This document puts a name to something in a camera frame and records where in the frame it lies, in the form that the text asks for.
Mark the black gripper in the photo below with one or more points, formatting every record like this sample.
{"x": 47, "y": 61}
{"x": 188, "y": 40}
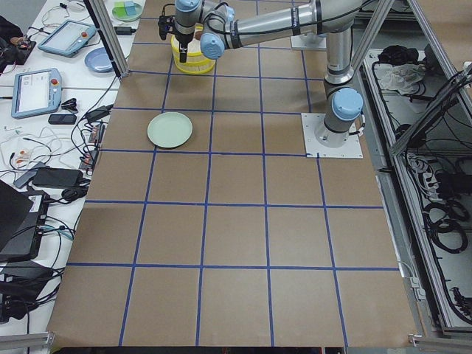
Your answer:
{"x": 183, "y": 37}

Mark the yellow steamer basket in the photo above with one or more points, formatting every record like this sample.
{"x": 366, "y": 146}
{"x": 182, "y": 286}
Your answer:
{"x": 194, "y": 53}
{"x": 201, "y": 67}

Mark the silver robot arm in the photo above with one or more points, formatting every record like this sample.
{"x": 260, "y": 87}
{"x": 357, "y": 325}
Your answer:
{"x": 318, "y": 25}

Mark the black power adapter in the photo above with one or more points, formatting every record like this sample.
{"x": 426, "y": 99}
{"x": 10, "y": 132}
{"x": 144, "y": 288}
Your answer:
{"x": 122, "y": 30}

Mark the green bowl with blocks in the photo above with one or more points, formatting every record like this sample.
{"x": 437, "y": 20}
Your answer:
{"x": 127, "y": 11}

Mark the light green plate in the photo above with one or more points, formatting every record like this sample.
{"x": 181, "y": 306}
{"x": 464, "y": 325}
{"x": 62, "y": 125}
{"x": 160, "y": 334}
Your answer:
{"x": 169, "y": 130}

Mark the blue plate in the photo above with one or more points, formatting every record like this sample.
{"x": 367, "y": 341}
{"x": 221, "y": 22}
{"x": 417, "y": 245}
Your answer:
{"x": 98, "y": 61}

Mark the teach pendant far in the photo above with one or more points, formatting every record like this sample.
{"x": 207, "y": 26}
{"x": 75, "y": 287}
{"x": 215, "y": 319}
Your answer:
{"x": 68, "y": 38}

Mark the teach pendant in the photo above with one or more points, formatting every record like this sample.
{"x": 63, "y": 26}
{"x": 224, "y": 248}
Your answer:
{"x": 68, "y": 38}
{"x": 36, "y": 93}

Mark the teach pendant near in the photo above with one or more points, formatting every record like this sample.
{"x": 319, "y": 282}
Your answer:
{"x": 36, "y": 93}

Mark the black laptop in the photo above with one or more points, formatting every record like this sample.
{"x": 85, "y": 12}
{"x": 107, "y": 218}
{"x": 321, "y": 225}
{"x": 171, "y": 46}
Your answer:
{"x": 22, "y": 215}

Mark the aluminium frame post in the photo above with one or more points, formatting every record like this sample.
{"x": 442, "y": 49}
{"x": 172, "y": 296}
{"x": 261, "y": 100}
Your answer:
{"x": 101, "y": 20}

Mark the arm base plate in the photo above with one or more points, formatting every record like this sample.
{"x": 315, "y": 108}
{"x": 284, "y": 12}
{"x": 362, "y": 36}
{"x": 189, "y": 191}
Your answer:
{"x": 322, "y": 143}
{"x": 309, "y": 41}

